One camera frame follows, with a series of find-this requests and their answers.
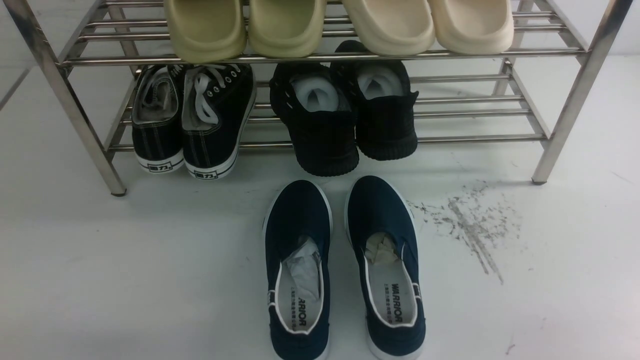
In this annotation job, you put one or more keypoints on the navy slip-on shoe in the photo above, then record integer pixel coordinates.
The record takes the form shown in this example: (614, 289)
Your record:
(297, 232)
(380, 228)

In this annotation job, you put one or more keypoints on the stainless steel shoe rack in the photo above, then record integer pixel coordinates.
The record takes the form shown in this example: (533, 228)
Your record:
(106, 37)

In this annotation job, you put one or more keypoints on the left black knit shoe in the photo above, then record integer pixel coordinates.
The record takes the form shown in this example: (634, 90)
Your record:
(318, 116)

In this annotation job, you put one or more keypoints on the black knit shoe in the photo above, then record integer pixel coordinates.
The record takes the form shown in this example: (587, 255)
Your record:
(318, 116)
(381, 94)

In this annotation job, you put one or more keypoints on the right black knit shoe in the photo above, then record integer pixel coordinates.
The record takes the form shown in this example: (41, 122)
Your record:
(381, 94)

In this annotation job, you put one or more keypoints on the right black canvas sneaker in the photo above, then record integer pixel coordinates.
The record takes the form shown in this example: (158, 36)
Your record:
(217, 102)

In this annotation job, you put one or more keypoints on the black canvas sneaker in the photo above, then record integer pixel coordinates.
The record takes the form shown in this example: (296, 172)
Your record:
(157, 118)
(217, 102)

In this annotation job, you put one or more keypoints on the right olive green slipper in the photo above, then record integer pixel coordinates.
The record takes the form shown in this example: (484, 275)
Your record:
(285, 29)

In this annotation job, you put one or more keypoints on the olive green slipper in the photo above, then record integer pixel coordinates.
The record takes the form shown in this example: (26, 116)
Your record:
(285, 29)
(206, 31)

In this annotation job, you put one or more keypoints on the left cream slipper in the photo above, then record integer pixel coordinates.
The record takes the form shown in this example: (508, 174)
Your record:
(392, 27)

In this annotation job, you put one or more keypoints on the cream slipper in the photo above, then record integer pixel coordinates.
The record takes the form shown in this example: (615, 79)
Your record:
(473, 27)
(392, 27)

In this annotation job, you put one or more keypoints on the left black canvas sneaker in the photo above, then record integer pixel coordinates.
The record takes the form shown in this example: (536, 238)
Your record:
(157, 118)

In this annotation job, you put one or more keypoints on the left olive green slipper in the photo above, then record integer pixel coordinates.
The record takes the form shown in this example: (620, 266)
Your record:
(206, 31)

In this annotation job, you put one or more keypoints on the right cream slipper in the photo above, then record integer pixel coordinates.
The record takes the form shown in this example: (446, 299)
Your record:
(473, 27)

